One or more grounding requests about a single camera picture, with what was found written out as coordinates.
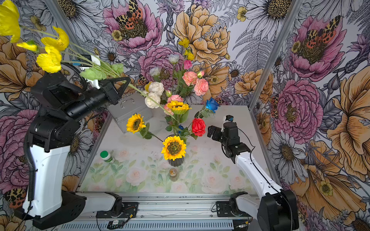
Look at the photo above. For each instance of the small yellow wildflower sprig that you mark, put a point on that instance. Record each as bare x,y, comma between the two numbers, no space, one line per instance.
188,52

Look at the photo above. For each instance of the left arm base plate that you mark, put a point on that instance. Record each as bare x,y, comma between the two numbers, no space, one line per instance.
127,210

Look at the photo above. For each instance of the pink carnation stem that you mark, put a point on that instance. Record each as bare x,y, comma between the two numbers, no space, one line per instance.
171,98

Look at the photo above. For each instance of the front ribbed glass vase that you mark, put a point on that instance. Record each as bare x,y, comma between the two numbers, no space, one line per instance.
177,162

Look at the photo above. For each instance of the floral table mat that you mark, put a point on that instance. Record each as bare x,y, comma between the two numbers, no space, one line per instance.
201,173

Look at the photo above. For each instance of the upper sunflower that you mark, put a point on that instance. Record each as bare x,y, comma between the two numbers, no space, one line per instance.
179,108

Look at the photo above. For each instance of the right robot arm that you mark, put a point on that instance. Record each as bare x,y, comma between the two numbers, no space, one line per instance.
275,209

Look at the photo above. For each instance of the blue rose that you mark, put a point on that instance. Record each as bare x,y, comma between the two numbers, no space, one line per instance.
208,109

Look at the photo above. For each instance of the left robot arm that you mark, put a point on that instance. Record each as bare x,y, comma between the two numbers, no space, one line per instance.
47,144

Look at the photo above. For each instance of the grey metal case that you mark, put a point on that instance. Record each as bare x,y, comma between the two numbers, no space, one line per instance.
128,106

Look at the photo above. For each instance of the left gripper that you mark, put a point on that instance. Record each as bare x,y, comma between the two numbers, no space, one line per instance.
109,88

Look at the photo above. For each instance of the red rose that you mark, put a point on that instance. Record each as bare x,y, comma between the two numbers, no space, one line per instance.
198,128

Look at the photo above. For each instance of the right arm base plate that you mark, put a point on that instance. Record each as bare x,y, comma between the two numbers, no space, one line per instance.
224,209

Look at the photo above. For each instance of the small glass spice jar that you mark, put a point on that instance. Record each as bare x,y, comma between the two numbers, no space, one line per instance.
173,174

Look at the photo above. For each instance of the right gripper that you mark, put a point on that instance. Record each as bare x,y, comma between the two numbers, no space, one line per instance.
217,131

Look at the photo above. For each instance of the yellow ranunculus flower stem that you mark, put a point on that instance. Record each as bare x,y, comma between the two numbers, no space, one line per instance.
49,57

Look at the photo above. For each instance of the white rose bunch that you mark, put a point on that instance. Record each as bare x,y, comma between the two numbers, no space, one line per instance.
154,89

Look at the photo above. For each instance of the aluminium rail frame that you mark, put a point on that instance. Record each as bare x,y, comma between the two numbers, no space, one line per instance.
166,212

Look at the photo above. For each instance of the sunflower stem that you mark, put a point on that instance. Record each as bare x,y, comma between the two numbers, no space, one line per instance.
136,124

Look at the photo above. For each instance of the green cap white bottle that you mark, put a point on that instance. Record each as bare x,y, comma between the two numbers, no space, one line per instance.
107,157

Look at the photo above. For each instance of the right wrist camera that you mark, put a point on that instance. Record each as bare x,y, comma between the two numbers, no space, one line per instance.
228,123

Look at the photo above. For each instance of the pink rose bunch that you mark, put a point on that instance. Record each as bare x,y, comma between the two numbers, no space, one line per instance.
193,81

